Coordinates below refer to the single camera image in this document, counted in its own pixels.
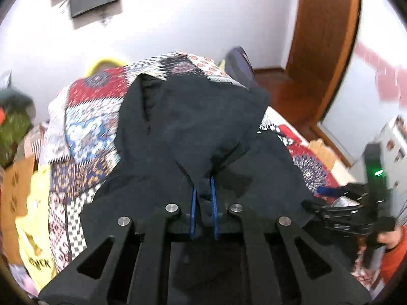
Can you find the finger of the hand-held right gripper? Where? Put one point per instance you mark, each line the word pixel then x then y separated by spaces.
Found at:
pixel 329 191
pixel 330 209

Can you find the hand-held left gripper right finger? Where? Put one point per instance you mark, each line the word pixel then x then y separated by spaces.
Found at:
pixel 215 211

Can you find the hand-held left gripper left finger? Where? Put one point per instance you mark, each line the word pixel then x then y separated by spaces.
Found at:
pixel 193 211

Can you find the black hooded garment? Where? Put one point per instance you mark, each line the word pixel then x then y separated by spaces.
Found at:
pixel 190 117

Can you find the person's right forearm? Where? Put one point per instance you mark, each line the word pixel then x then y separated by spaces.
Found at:
pixel 392 262

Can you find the person's right hand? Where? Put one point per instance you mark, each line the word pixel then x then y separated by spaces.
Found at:
pixel 389 238

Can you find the white cabinet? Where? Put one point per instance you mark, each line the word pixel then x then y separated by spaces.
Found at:
pixel 394 146

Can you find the red paper decoration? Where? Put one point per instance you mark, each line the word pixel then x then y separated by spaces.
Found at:
pixel 384 73

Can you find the colourful patchwork quilt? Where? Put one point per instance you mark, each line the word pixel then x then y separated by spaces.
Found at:
pixel 89 127

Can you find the wooden door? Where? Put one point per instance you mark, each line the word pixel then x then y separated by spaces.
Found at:
pixel 318 54

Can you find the dark grey pillow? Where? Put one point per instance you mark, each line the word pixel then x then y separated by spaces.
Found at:
pixel 238 66

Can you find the yellow printed garment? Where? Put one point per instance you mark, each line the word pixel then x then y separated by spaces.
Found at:
pixel 35 228

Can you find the yellow curved foam piece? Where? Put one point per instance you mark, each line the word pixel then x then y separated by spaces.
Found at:
pixel 106 63

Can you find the brown paw-print mat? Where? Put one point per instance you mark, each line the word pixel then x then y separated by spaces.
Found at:
pixel 16 193

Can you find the pink cloth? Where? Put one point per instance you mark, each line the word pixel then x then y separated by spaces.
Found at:
pixel 22 282

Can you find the green fuzzy cloth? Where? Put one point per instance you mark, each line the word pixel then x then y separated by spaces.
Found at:
pixel 12 136

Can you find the grey cloth bundle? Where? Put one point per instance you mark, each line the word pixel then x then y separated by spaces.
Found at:
pixel 16 100

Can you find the orange box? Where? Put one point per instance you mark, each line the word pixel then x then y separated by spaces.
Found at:
pixel 2 114

